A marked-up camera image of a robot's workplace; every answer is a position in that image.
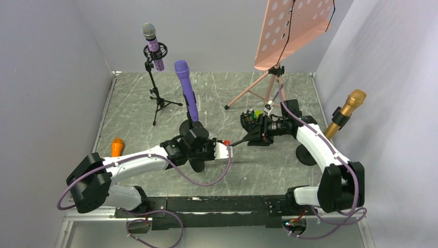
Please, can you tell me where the gold microphone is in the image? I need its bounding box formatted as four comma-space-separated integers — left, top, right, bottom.
324, 89, 367, 140

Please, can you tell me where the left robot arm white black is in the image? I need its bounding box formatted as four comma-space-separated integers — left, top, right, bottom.
66, 128, 232, 217

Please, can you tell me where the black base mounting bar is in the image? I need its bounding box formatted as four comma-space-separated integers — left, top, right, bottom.
114, 195, 309, 230

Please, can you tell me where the colourful toy block car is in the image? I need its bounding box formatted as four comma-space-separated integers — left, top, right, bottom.
247, 110, 264, 122

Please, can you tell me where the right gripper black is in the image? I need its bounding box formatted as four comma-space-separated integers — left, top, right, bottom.
244, 114, 290, 146

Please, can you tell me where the black tripod mic stand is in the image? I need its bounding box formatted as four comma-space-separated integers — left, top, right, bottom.
143, 42, 184, 126

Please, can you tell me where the glitter purple silver microphone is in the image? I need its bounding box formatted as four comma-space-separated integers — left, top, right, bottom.
142, 23, 165, 72

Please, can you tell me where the orange microphone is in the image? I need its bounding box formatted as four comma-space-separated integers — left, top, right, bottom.
111, 138, 124, 157

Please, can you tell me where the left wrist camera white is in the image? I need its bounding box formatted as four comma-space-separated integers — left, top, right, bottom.
214, 141, 233, 160

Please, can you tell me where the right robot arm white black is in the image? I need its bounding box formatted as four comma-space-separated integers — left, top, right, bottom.
240, 100, 365, 215

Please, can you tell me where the black round stand right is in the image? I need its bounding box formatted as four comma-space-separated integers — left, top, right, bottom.
295, 144, 317, 166

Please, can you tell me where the pink music stand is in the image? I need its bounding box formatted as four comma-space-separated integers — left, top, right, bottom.
224, 0, 336, 110

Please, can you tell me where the black round base mic stand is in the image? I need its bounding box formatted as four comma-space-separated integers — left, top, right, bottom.
179, 94, 203, 135

